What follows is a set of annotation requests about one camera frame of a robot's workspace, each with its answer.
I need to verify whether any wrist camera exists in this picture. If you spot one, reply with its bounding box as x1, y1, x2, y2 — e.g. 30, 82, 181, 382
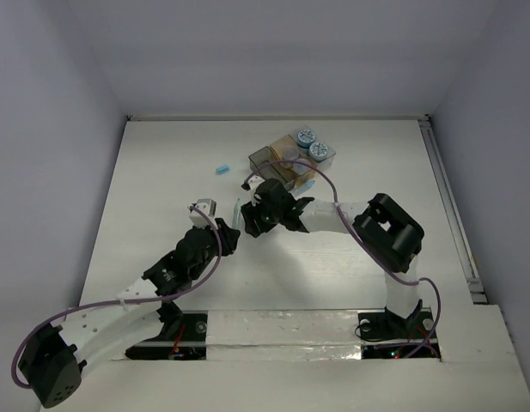
241, 175, 264, 191
189, 198, 216, 228

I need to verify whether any silver foil tape strip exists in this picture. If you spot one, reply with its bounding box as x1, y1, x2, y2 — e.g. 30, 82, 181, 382
205, 310, 362, 362

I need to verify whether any clear plastic container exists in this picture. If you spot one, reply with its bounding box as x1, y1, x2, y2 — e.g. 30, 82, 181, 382
290, 125, 336, 172

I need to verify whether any amber plastic container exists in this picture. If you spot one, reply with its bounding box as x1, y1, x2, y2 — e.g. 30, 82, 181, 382
270, 135, 315, 188

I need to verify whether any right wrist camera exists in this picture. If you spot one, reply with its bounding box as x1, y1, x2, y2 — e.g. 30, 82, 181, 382
241, 175, 264, 191

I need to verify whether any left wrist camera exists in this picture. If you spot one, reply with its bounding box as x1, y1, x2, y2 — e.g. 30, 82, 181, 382
189, 198, 216, 228

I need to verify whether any aluminium rail right edge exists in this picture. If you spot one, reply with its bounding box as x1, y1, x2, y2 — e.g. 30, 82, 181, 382
417, 116, 490, 305

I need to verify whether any clear jar of pins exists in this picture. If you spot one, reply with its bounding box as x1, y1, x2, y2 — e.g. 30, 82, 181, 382
292, 158, 313, 176
281, 146, 300, 165

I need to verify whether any green highlighter marker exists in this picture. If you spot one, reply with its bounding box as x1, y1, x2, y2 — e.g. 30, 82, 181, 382
231, 198, 242, 230

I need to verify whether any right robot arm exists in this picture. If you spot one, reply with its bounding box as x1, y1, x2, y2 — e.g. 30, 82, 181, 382
241, 177, 424, 336

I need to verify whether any blue marker cap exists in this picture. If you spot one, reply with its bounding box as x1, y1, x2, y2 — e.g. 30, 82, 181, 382
216, 165, 230, 175

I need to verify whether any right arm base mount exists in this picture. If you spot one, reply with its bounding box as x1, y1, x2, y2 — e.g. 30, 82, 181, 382
354, 300, 441, 360

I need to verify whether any blue highlighter marker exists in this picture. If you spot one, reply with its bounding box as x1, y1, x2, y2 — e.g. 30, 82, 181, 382
293, 179, 315, 196

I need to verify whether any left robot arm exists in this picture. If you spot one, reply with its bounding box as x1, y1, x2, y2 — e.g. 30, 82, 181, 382
10, 218, 241, 409

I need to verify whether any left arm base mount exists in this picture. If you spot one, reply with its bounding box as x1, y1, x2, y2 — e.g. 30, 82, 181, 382
125, 302, 209, 361

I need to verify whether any dark grey plastic container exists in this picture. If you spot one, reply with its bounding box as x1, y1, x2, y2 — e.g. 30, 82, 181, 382
248, 146, 295, 191

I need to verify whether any blue lidded round tin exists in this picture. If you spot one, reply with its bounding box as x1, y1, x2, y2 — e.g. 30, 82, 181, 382
295, 129, 316, 148

